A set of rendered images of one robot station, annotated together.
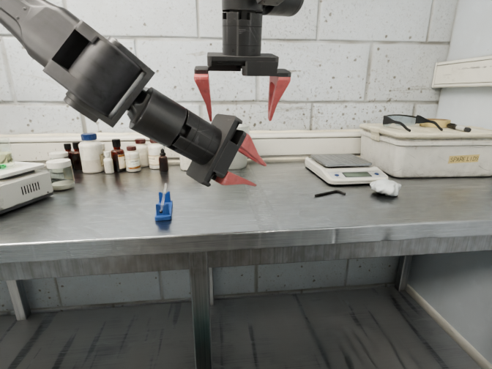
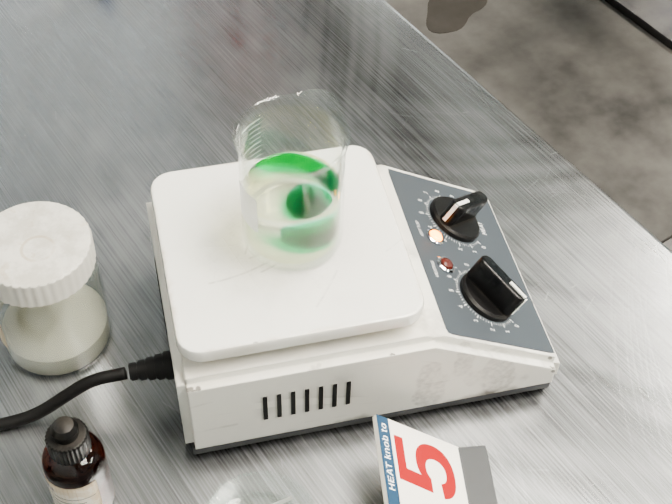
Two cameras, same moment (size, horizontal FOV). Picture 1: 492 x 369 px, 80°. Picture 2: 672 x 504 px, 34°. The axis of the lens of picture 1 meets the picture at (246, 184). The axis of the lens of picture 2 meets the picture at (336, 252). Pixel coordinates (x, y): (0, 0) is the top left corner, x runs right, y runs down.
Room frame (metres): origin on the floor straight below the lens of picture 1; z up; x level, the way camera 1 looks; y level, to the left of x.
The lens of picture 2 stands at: (0.85, 0.91, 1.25)
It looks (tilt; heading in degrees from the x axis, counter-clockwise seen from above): 49 degrees down; 241
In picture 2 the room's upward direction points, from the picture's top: 2 degrees clockwise
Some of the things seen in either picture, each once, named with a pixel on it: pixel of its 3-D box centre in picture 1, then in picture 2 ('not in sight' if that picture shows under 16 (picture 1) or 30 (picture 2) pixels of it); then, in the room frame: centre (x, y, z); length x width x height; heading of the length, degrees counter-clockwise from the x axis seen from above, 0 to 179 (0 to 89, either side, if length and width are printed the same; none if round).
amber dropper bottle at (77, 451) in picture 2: not in sight; (74, 461); (0.82, 0.62, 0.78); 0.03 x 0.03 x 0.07
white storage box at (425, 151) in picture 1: (422, 147); not in sight; (1.05, -0.63, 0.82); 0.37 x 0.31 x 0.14; 93
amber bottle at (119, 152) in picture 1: (118, 154); not in sight; (1.01, 0.44, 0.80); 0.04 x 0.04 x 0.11
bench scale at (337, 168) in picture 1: (342, 168); not in sight; (0.96, -0.32, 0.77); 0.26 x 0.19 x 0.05; 7
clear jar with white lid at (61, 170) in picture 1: (61, 174); (46, 291); (0.80, 0.52, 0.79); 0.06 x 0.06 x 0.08
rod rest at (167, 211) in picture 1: (163, 204); not in sight; (0.63, 0.19, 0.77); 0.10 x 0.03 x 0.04; 12
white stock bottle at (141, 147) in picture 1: (141, 152); not in sight; (1.07, 0.39, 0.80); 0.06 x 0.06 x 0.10
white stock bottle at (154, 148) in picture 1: (157, 152); not in sight; (1.05, 0.32, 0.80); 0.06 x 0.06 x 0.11
